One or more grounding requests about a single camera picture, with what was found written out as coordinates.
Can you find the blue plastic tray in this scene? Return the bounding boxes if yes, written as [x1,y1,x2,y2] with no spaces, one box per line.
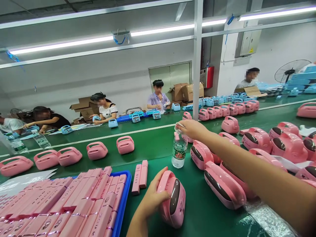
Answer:
[71,171,132,237]

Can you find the clear plastic water bottle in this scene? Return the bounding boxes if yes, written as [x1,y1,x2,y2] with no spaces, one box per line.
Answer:
[31,129,52,149]
[171,131,188,169]
[5,132,28,154]

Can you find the fluorescent light tube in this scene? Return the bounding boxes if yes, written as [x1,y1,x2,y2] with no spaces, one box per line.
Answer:
[8,35,114,55]
[238,7,316,22]
[130,18,227,38]

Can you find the open cardboard box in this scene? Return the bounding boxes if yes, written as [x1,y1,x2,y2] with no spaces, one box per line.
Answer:
[234,85,268,99]

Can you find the open cardboard boxes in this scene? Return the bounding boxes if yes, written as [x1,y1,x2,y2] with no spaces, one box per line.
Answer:
[70,95,102,122]
[167,82,205,105]

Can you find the person's left hand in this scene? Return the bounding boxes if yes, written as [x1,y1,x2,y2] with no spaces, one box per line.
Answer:
[138,167,171,216]

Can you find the black standing fan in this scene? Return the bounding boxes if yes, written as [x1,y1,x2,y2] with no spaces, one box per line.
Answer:
[274,59,312,84]

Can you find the pile of pink bars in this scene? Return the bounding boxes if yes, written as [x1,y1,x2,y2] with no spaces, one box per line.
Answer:
[0,166,127,237]

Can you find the group of blue speakers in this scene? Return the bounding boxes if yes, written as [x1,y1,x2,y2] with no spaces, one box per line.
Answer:
[199,92,259,107]

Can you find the pile of pink speakers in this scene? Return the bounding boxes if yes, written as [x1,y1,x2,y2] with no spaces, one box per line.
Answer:
[190,121,316,211]

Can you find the row of pink speakers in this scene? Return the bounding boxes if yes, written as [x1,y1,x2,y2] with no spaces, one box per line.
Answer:
[198,99,260,122]

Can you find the frosted window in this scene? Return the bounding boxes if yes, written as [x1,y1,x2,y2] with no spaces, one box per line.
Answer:
[148,61,193,92]

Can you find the person's right hand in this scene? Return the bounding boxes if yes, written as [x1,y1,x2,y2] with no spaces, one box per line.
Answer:
[175,120,212,142]

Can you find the pink rectangular bar part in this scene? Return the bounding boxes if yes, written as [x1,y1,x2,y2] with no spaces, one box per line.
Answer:
[139,160,149,189]
[131,164,142,196]

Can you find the white paper sheet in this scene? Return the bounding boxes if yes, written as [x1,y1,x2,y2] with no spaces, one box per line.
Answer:
[0,169,59,197]

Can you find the stack of blue cartons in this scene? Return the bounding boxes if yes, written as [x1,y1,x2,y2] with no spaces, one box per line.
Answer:
[285,63,316,95]

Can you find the grey electrical cabinet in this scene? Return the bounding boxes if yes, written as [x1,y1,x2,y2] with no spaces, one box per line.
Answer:
[239,20,262,57]

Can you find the clear plastic sheet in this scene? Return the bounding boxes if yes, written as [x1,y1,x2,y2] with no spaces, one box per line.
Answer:
[243,196,301,237]

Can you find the white plastic bag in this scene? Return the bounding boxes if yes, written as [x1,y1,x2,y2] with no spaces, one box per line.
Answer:
[298,124,312,137]

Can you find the red wall cabinet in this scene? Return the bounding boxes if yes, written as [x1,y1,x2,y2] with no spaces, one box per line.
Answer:
[199,66,215,89]

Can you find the grey metal overhead frame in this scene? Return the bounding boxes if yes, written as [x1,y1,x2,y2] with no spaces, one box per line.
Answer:
[0,0,316,121]

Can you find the green conveyor belt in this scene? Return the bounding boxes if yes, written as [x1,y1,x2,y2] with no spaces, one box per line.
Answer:
[0,93,316,237]

